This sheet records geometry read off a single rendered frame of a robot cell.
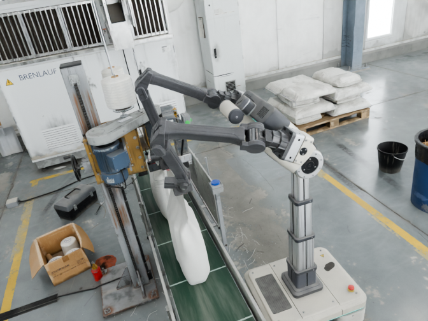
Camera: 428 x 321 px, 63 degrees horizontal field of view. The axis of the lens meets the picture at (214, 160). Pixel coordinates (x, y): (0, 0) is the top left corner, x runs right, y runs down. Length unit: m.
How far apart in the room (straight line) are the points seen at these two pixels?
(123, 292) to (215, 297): 0.95
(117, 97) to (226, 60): 4.18
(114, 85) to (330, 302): 1.78
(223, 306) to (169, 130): 1.25
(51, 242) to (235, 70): 3.96
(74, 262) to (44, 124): 2.35
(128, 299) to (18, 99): 3.04
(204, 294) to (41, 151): 3.53
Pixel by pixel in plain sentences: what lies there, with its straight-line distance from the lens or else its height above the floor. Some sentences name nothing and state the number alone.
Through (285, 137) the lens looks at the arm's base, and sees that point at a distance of 1.38.
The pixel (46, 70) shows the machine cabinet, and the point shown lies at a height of 1.32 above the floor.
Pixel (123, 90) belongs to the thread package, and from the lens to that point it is 1.92.
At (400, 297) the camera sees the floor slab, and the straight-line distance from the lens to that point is 2.85.
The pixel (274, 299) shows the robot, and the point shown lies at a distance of 2.38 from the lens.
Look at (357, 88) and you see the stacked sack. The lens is 5.17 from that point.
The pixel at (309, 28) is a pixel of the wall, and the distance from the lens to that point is 7.33.
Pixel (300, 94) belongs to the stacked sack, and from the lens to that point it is 4.62.
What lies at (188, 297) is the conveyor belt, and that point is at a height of 0.38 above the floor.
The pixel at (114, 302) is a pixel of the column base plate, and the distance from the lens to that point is 2.94.
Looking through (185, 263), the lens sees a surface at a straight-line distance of 2.20.
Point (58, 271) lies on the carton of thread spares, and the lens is 3.26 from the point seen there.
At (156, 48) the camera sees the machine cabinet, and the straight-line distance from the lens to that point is 4.90.
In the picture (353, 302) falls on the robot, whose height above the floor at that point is 0.25.
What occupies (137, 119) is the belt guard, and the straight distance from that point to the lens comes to 2.10.
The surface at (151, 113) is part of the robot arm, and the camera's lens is 1.87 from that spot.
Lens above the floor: 2.11
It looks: 28 degrees down
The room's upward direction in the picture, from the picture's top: 9 degrees counter-clockwise
